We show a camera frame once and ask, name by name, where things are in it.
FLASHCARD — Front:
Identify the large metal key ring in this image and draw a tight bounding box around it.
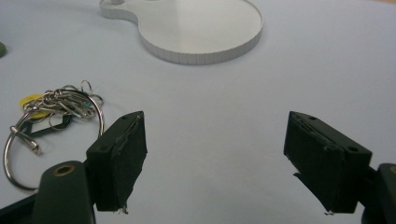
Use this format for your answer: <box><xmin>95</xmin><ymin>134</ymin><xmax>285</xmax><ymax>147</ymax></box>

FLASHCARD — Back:
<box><xmin>2</xmin><ymin>88</ymin><xmax>106</xmax><ymax>191</ymax></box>

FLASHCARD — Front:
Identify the bunch of small metal rings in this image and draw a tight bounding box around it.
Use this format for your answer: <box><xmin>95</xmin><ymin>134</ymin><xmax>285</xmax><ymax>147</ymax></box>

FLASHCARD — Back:
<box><xmin>22</xmin><ymin>79</ymin><xmax>105</xmax><ymax>120</ymax></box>

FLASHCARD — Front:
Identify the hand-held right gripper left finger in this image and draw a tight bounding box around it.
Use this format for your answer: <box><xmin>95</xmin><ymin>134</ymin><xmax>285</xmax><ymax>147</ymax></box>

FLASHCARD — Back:
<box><xmin>85</xmin><ymin>110</ymin><xmax>149</xmax><ymax>215</ymax></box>

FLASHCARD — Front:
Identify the yellow key tag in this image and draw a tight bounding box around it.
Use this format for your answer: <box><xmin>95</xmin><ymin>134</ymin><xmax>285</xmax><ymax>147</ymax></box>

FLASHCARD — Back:
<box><xmin>19</xmin><ymin>92</ymin><xmax>52</xmax><ymax>120</ymax></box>

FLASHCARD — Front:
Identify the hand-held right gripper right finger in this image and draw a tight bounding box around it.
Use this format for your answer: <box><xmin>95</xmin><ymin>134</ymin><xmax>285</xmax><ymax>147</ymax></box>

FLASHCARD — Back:
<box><xmin>282</xmin><ymin>110</ymin><xmax>374</xmax><ymax>216</ymax></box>

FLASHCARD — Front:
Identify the dark key tag frame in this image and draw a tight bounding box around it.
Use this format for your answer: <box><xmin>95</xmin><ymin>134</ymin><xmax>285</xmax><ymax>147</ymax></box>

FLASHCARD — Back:
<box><xmin>21</xmin><ymin>114</ymin><xmax>77</xmax><ymax>138</ymax></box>

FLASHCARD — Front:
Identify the white key stand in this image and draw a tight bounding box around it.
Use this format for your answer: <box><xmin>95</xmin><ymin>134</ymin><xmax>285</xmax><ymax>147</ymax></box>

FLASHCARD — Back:
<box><xmin>98</xmin><ymin>0</ymin><xmax>264</xmax><ymax>66</ymax></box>

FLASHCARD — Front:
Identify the white table mat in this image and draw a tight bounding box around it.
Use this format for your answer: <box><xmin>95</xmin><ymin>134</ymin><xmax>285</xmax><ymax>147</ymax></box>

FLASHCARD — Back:
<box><xmin>0</xmin><ymin>0</ymin><xmax>396</xmax><ymax>224</ymax></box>

